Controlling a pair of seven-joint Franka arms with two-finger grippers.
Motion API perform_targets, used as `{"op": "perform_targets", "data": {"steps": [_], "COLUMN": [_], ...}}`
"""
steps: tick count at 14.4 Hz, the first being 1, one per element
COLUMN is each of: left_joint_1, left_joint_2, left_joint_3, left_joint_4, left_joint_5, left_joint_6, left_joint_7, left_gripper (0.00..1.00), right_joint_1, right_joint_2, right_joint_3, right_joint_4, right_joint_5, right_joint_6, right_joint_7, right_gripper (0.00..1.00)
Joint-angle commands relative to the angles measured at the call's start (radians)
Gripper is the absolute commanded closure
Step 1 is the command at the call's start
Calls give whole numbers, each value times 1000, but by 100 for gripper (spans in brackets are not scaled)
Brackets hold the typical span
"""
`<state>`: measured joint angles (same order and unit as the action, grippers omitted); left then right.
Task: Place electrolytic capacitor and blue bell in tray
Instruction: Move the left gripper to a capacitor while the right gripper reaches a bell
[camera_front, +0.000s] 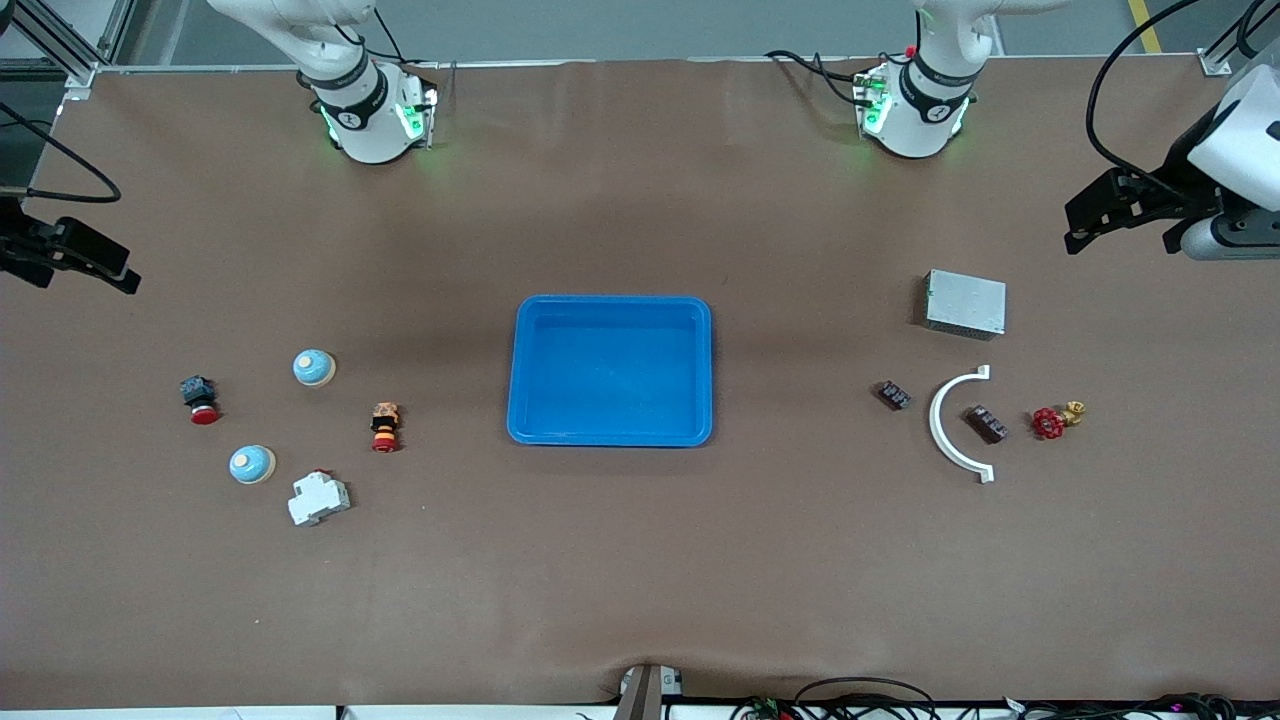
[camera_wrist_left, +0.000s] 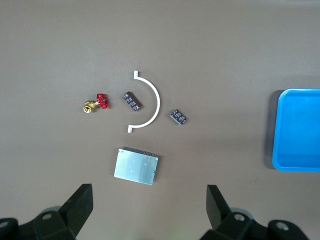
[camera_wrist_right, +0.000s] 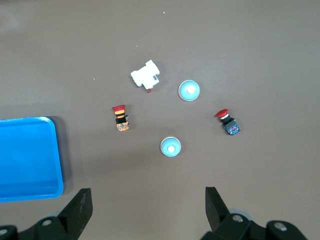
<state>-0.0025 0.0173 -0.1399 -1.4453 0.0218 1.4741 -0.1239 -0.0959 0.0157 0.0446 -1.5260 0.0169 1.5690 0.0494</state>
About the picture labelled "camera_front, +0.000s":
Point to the aluminium frame post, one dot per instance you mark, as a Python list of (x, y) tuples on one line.
[(1215, 63), (55, 40)]

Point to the grey metal box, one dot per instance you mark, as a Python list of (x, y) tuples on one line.
[(965, 303)]

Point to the red push button blue base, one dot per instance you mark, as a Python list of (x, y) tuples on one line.
[(200, 398)]

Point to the white circuit breaker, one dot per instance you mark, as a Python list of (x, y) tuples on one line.
[(318, 498)]

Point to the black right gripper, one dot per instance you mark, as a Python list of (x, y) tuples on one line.
[(18, 247)]

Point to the blue plastic tray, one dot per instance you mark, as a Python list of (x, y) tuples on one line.
[(610, 370)]

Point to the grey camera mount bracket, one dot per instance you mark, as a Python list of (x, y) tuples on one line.
[(640, 692)]

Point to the red emergency button orange base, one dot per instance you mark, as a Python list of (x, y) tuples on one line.
[(385, 427)]

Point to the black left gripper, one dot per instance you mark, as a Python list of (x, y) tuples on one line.
[(1172, 187)]

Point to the blue bell with cream button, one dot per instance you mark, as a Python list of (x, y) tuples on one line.
[(314, 367), (251, 464)]

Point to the dark terminal block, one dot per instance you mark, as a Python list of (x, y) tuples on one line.
[(893, 395)]

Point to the white curved plastic bracket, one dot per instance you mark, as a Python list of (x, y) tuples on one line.
[(935, 415)]

